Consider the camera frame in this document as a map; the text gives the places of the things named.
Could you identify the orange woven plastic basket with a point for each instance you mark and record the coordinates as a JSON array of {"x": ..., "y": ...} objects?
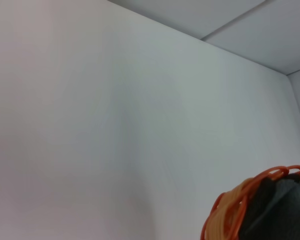
[{"x": 222, "y": 217}]

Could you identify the dark grey towel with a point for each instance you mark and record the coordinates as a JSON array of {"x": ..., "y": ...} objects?
[{"x": 277, "y": 212}]

